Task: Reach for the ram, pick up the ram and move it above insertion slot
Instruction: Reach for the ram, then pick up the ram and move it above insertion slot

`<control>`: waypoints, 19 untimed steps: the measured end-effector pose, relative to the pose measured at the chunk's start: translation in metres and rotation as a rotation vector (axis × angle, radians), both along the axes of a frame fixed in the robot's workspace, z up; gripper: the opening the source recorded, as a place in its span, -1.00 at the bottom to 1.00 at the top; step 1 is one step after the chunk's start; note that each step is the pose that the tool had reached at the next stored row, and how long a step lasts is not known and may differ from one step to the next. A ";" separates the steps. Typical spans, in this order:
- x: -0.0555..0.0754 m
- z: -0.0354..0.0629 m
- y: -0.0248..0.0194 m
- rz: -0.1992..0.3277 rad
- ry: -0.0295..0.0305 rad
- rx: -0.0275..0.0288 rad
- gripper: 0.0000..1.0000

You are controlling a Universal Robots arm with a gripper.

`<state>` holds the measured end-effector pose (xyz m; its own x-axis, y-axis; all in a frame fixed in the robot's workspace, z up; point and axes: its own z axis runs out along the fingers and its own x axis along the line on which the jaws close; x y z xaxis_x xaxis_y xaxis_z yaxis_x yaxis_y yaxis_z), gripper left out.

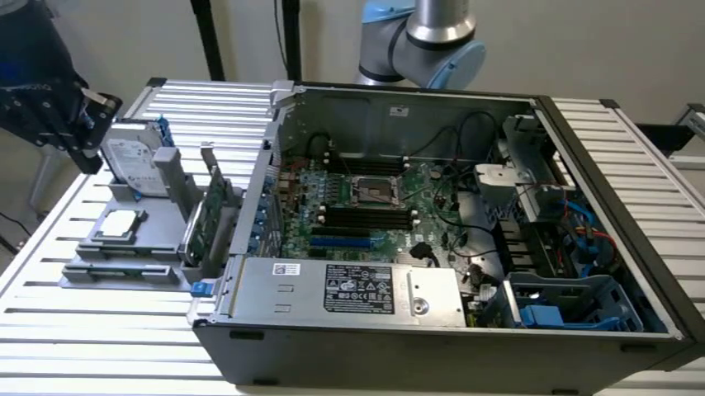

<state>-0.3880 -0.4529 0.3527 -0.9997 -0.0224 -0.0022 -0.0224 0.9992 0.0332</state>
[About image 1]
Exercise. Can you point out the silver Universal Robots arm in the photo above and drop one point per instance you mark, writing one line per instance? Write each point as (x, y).
(441, 24)

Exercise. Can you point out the open black PC case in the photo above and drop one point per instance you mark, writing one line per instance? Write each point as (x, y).
(418, 354)

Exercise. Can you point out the metal disk bay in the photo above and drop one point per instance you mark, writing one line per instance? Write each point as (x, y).
(529, 165)

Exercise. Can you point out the black RAM slot bank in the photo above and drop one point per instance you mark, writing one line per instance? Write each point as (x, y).
(366, 216)
(368, 166)

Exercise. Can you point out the green graphics card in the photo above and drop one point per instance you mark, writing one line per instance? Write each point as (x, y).
(209, 218)

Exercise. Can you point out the blue disk caddy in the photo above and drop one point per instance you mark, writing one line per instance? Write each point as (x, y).
(573, 301)

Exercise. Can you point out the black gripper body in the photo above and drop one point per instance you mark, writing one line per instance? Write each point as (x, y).
(39, 107)

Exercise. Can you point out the black expansion slot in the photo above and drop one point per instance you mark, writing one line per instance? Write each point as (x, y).
(346, 231)

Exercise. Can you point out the green RAM stick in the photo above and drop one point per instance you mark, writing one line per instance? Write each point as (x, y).
(117, 274)

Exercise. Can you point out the black bracket block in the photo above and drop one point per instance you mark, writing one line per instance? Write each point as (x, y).
(664, 138)

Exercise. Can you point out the blue expansion slot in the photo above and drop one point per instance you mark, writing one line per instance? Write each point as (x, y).
(341, 242)

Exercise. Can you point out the silver power supply unit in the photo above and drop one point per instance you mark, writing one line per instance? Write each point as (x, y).
(353, 290)

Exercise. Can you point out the silver hard disk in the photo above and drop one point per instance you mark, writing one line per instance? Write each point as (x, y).
(133, 154)

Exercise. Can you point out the aluminium profile rail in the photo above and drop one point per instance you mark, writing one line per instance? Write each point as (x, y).
(691, 123)

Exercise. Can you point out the green motherboard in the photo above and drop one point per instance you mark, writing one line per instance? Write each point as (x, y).
(424, 194)

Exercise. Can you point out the black stand pole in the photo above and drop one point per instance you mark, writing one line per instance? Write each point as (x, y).
(209, 37)
(292, 37)

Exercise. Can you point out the CPU socket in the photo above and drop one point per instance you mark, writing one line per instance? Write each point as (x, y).
(376, 190)

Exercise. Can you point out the grey parts rack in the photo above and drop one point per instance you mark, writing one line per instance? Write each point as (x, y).
(165, 231)

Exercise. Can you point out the silver CPU chip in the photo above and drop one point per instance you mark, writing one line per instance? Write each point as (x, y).
(121, 222)

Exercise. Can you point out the blue case latch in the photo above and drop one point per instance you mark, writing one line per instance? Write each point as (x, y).
(202, 288)

